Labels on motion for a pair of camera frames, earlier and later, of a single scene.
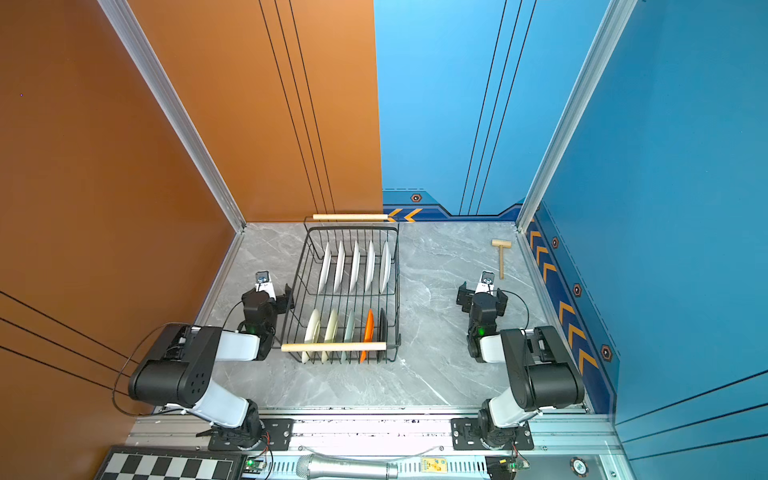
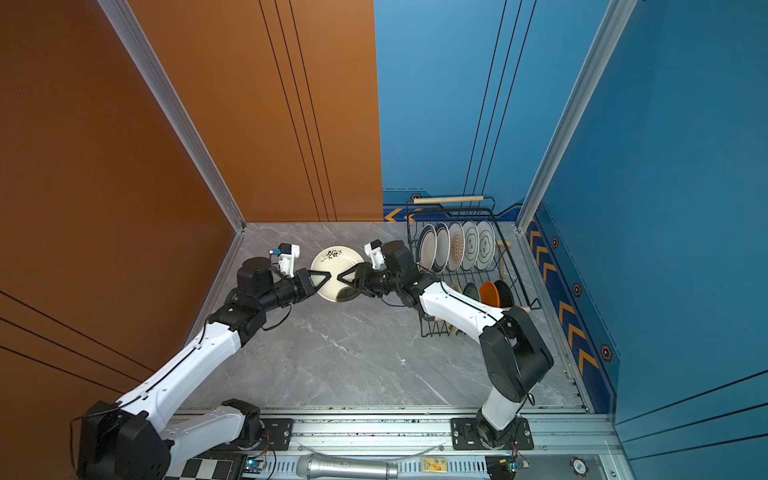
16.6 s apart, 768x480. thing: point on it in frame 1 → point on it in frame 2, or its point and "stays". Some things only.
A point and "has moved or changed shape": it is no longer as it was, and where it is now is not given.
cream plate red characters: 330,333 → 451,311
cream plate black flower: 312,334 → 336,260
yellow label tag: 434,465 stays
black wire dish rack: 345,301 → 459,241
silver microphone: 330,466 stays
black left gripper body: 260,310 → 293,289
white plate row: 355,267 → 457,246
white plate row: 326,263 → 427,248
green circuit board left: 254,465 stays
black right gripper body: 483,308 → 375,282
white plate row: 340,267 → 443,245
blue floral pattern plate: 349,333 has moved or changed shape
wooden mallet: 502,244 stays
